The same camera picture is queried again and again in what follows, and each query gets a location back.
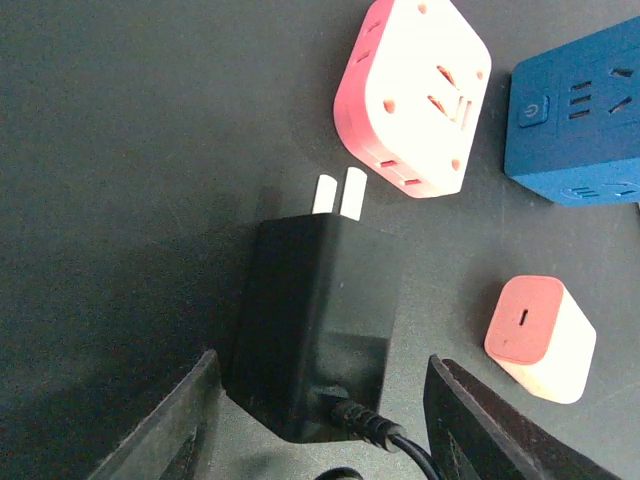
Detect yellow orange plug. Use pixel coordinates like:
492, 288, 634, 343
484, 275, 597, 404

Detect pink plug adapter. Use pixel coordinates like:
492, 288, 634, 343
333, 0, 492, 199

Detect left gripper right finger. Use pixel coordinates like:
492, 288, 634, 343
423, 355, 617, 480

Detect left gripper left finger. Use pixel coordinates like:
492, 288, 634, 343
89, 350, 221, 479

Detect blue cube plug adapter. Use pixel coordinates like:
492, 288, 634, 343
504, 18, 639, 207

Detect black cable tie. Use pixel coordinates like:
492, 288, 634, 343
221, 165, 441, 480

